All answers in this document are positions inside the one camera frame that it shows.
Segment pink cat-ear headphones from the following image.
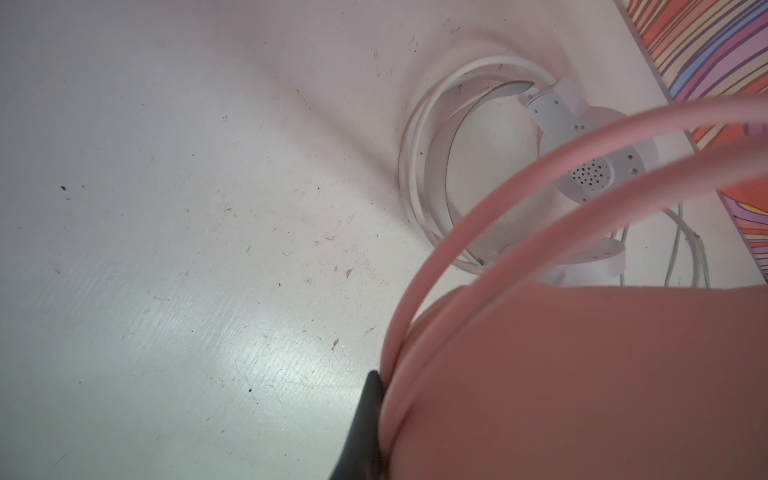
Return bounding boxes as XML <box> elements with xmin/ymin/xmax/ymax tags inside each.
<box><xmin>378</xmin><ymin>94</ymin><xmax>767</xmax><ymax>479</ymax></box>

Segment white headphones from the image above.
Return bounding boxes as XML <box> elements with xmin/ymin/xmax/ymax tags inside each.
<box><xmin>398</xmin><ymin>55</ymin><xmax>660</xmax><ymax>294</ymax></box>

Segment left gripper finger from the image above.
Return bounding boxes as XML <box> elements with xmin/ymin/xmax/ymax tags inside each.
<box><xmin>330</xmin><ymin>371</ymin><xmax>386</xmax><ymax>480</ymax></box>

